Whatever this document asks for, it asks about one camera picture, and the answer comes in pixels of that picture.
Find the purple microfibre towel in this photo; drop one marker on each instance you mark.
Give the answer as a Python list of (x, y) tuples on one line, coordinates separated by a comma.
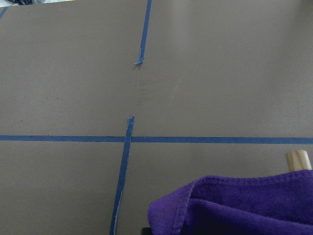
[(214, 205)]

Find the white towel rack with wooden bars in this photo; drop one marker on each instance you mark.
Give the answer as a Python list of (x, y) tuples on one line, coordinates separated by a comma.
[(298, 160)]

